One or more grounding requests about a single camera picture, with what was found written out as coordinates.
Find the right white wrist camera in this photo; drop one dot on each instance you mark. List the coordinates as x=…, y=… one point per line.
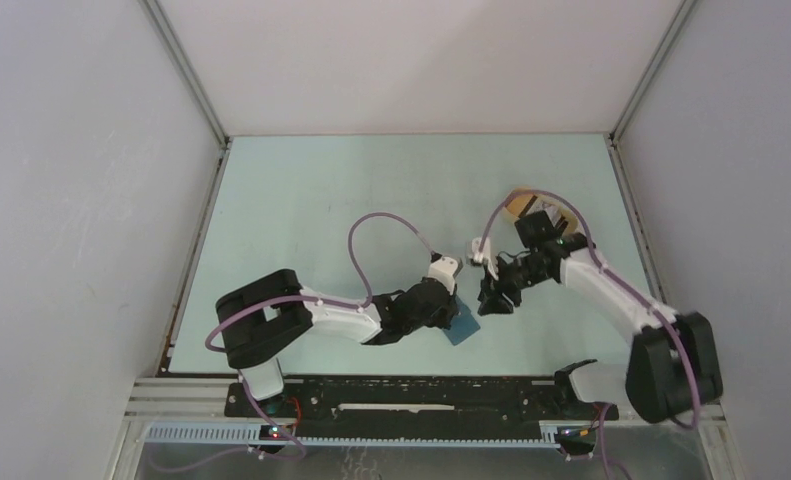
x=479, y=254

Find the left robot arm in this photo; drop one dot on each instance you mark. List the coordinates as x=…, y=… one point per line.
x=258, y=321

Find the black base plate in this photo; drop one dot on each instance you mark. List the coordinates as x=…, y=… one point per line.
x=447, y=407

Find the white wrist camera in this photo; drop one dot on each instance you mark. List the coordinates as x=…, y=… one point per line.
x=444, y=269
x=479, y=254

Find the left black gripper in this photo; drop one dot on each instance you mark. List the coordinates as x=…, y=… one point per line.
x=450, y=309

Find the beige oval tray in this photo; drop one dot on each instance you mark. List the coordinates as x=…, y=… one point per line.
x=562, y=218

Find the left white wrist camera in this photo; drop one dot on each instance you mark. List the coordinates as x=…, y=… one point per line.
x=444, y=269

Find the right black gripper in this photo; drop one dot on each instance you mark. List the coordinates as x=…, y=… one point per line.
x=491, y=292

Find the blue card holder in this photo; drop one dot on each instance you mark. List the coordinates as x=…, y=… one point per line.
x=463, y=325

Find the grey cable duct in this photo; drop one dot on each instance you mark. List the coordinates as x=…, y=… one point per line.
x=262, y=434

